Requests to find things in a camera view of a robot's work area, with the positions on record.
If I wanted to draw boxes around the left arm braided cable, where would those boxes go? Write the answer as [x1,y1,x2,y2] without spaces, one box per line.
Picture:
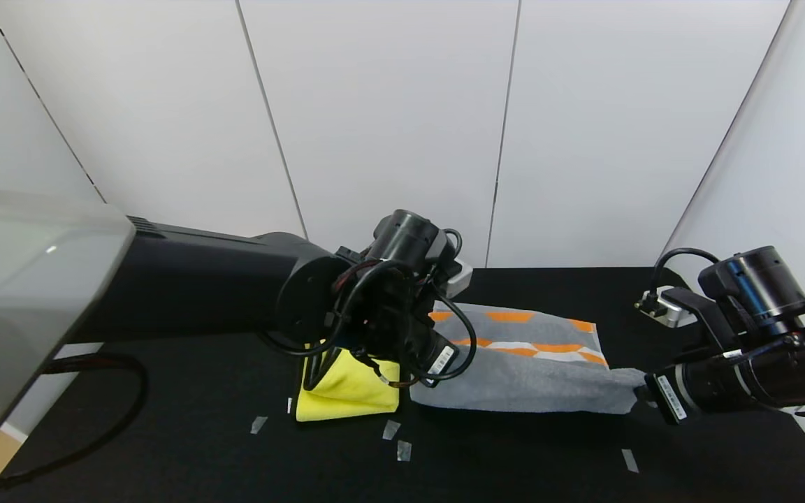
[0,353,150,490]

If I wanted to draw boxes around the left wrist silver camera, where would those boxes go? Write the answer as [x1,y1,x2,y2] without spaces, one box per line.
[442,258,475,299]

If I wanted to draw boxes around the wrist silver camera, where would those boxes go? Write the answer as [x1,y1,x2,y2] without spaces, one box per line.
[644,285,698,329]
[442,258,475,299]

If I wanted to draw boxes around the yellow microfibre towel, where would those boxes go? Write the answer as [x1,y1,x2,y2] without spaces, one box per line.
[296,347,401,422]

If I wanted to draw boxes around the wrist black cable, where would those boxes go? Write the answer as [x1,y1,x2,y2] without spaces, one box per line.
[257,229,479,392]
[637,247,721,312]

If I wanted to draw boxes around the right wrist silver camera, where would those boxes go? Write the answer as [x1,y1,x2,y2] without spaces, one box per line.
[644,285,698,329]

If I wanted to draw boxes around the grey towel with orange stripes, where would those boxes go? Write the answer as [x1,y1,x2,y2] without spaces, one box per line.
[409,302,648,415]

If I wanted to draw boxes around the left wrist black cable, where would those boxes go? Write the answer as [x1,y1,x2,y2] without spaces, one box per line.
[257,229,479,392]

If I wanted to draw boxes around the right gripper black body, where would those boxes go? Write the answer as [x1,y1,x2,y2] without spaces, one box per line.
[644,363,757,425]

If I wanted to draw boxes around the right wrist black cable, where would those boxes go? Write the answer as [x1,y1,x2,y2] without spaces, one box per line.
[637,247,721,312]

